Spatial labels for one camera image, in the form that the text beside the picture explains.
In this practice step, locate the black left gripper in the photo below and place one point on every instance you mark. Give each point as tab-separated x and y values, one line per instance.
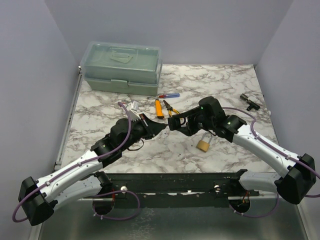
151	128

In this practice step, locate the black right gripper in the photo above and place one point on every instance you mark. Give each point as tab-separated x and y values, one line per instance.
190	129

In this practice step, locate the black padlock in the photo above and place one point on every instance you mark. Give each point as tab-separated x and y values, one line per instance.
176	123

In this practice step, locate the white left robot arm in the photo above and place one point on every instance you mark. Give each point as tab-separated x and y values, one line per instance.
38	197

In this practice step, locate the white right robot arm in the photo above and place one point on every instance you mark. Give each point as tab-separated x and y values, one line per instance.
294	174

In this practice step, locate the orange utility knife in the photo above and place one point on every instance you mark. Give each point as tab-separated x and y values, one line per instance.
158	109

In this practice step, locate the brass padlock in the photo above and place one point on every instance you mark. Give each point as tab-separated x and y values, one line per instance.
205	141

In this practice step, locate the red blue screwdriver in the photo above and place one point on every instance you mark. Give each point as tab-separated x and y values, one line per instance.
165	96

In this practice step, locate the black T-shaped connector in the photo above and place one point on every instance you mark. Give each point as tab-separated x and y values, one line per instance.
251	105

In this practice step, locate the green plastic toolbox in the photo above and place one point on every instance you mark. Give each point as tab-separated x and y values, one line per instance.
122	68

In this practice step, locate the yellow handled pliers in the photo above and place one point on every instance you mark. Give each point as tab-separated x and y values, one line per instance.
170	109

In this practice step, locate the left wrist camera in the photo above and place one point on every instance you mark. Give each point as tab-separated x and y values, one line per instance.
132	108

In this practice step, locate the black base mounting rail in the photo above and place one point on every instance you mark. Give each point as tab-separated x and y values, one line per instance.
169	190

